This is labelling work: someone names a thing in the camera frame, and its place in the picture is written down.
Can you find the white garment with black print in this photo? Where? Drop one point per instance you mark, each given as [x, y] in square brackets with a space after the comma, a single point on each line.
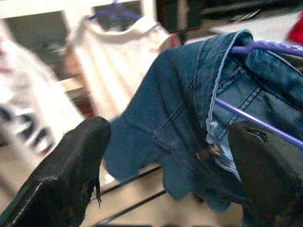
[30, 94]

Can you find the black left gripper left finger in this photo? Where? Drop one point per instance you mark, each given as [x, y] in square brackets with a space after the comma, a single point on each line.
[59, 170]

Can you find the blue denim garment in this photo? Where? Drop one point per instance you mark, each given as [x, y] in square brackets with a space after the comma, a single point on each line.
[165, 94]

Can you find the white table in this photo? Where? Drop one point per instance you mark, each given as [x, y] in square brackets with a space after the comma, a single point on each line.
[260, 26]

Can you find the red garment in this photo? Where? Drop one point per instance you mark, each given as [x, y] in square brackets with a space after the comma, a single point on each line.
[297, 28]

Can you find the hung white shirt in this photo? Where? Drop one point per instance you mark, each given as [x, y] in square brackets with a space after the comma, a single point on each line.
[113, 59]

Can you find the black metal bar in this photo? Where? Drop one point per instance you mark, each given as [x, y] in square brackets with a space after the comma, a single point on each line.
[132, 177]
[135, 206]

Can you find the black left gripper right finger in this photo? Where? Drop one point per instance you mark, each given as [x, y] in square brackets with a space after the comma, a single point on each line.
[267, 179]

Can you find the purple plastic clothes hanger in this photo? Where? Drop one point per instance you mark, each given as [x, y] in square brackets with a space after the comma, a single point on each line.
[118, 14]

